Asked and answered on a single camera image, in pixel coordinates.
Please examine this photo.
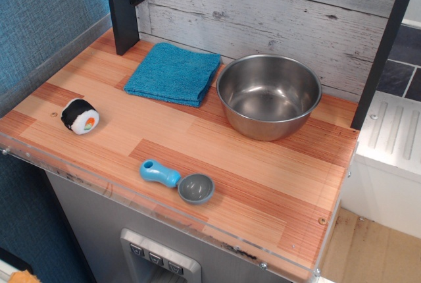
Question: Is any plush sushi roll toy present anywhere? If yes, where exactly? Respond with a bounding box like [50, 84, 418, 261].
[61, 98, 99, 135]

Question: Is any blue folded cloth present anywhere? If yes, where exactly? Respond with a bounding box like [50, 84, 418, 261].
[124, 43, 221, 107]

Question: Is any orange yellow object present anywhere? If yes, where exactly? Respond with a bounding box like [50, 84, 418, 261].
[7, 270, 41, 283]

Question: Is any stainless steel bowl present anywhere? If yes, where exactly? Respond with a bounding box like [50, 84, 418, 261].
[216, 54, 322, 141]

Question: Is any blue grey toy scoop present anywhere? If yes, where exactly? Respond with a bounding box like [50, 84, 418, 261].
[139, 159, 216, 205]

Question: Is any grey toy kitchen cabinet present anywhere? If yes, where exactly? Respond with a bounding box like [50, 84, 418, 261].
[44, 169, 297, 283]

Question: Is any silver dispenser button panel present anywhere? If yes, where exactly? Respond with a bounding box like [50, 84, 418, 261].
[120, 228, 202, 282]

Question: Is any white ridged side cabinet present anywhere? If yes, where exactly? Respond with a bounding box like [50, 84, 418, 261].
[341, 91, 420, 238]

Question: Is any dark right vertical post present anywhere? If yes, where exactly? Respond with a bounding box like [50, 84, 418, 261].
[351, 0, 410, 130]

